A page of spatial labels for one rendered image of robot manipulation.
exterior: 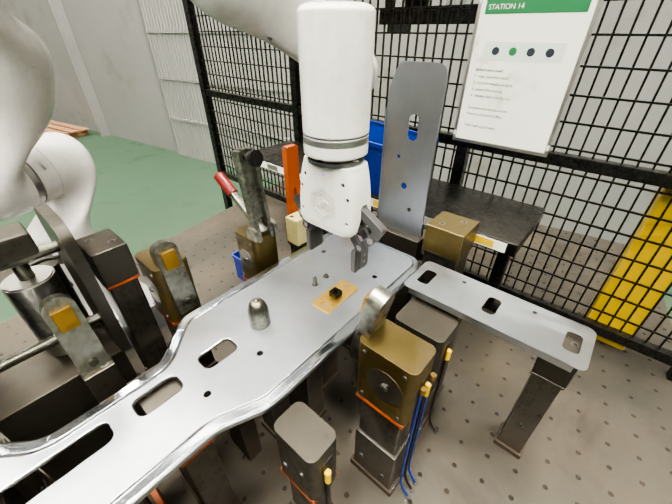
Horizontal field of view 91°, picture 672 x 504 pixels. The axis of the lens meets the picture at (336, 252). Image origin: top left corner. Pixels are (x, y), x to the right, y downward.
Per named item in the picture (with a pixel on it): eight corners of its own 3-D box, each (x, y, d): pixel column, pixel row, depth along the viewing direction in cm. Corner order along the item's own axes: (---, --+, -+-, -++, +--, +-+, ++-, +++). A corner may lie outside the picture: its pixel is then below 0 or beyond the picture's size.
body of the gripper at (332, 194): (288, 147, 43) (294, 222, 50) (348, 164, 38) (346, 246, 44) (326, 135, 48) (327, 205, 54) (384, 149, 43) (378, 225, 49)
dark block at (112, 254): (172, 418, 70) (89, 256, 47) (157, 398, 74) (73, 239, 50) (194, 401, 73) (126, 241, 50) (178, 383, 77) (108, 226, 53)
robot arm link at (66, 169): (20, 258, 72) (-55, 150, 57) (92, 216, 86) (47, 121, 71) (64, 269, 69) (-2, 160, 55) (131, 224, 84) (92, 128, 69)
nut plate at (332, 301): (327, 314, 54) (327, 309, 53) (311, 303, 56) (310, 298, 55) (358, 289, 59) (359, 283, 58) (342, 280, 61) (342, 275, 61)
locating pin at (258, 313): (259, 340, 51) (253, 309, 48) (247, 330, 53) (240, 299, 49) (275, 328, 53) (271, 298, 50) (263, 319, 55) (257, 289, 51)
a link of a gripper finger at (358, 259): (351, 233, 46) (350, 272, 49) (370, 241, 44) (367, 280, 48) (365, 225, 48) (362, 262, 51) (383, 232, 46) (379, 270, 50)
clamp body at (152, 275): (204, 408, 72) (151, 274, 51) (180, 380, 78) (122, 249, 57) (230, 388, 76) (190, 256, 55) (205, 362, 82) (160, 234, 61)
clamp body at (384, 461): (402, 513, 57) (437, 395, 37) (348, 464, 63) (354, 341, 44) (421, 480, 61) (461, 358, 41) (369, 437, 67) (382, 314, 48)
